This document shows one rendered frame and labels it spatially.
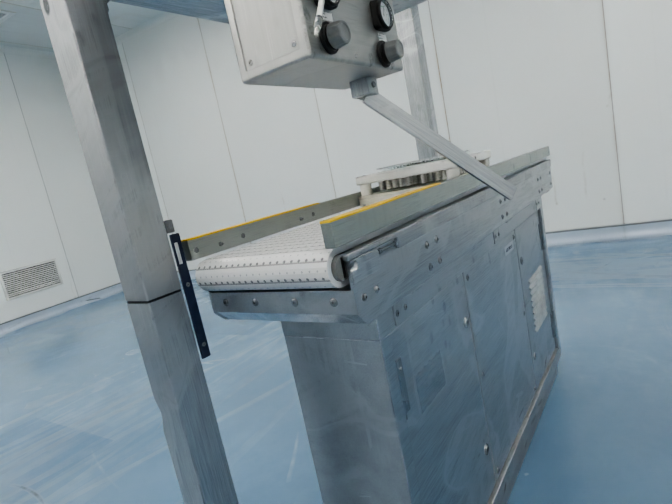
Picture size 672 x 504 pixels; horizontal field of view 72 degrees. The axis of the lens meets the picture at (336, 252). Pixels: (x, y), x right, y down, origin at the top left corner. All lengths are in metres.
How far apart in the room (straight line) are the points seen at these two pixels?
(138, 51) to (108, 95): 5.40
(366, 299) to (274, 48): 0.31
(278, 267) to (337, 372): 0.25
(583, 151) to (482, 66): 1.01
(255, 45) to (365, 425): 0.58
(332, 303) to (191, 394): 0.28
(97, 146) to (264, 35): 0.29
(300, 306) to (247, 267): 0.09
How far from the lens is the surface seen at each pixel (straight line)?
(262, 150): 4.95
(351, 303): 0.58
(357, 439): 0.83
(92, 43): 0.75
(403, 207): 0.69
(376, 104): 0.70
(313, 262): 0.57
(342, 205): 1.04
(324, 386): 0.82
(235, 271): 0.66
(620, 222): 4.06
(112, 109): 0.73
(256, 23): 0.57
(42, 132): 6.29
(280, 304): 0.66
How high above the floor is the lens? 0.89
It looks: 9 degrees down
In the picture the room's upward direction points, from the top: 12 degrees counter-clockwise
